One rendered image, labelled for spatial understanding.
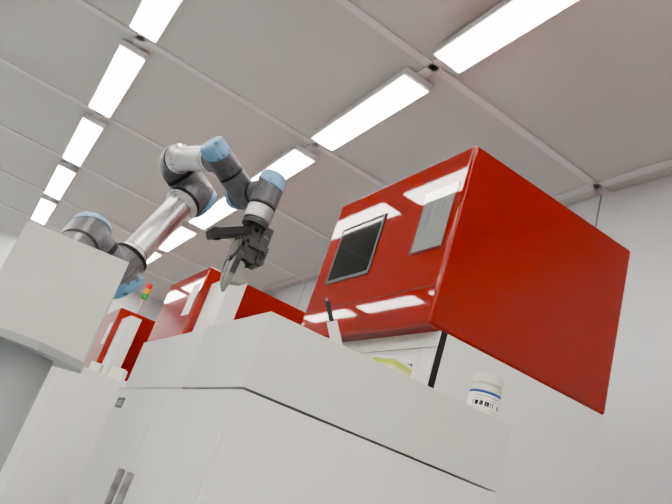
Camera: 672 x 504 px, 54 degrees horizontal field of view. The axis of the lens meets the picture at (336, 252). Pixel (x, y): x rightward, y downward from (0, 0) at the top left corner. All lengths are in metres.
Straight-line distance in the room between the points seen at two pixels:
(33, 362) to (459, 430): 1.01
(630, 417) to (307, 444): 2.25
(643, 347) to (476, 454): 2.01
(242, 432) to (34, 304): 0.77
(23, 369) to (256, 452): 0.73
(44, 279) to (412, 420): 0.97
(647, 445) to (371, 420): 2.05
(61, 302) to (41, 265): 0.11
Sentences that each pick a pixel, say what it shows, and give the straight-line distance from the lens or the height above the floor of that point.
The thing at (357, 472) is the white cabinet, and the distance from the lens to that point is 1.31.
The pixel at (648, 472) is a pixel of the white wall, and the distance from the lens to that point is 3.19.
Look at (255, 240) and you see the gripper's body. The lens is 1.77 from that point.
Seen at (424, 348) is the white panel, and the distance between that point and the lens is 1.90.
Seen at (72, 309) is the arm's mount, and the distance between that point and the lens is 1.78.
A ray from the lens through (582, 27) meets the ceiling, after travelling 3.03.
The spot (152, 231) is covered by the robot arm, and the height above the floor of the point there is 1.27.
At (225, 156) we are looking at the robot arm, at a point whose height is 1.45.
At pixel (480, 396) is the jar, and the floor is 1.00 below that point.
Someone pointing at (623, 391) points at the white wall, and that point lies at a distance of 3.38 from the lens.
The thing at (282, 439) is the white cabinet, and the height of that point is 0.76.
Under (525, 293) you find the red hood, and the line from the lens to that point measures 2.11.
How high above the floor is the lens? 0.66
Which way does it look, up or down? 21 degrees up
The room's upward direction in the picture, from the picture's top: 19 degrees clockwise
